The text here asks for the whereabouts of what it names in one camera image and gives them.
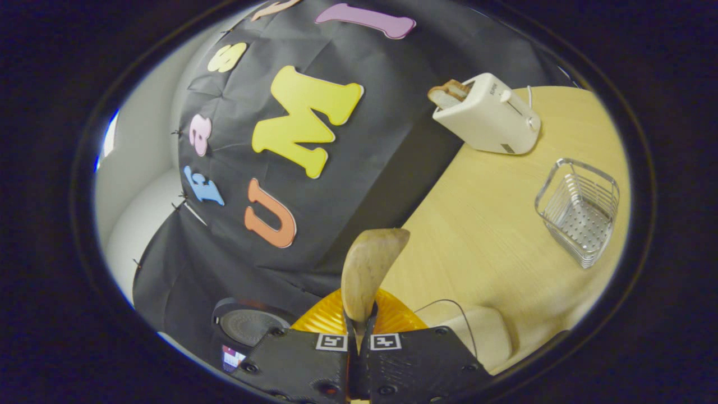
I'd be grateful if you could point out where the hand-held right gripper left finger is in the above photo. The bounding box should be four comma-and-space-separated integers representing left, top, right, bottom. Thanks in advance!
233, 289, 360, 404

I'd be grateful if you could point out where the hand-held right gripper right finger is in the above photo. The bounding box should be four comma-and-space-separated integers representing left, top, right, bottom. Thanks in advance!
359, 289, 494, 404

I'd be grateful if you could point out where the black rice cooker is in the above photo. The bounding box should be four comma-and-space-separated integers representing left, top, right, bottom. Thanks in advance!
211, 297, 293, 360

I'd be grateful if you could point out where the wooden spoon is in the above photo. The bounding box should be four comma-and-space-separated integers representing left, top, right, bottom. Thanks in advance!
341, 228, 411, 340

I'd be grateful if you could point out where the clear plastic container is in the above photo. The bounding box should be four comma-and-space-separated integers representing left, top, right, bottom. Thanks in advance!
414, 299, 514, 375

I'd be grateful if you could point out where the black backdrop cloth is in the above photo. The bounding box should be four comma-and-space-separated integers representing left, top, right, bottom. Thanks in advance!
132, 0, 573, 365

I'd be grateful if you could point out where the white toaster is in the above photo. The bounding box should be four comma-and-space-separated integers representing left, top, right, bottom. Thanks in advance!
432, 73, 542, 155

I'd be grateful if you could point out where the pale bread slice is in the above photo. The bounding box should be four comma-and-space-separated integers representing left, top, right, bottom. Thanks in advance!
427, 84, 464, 110

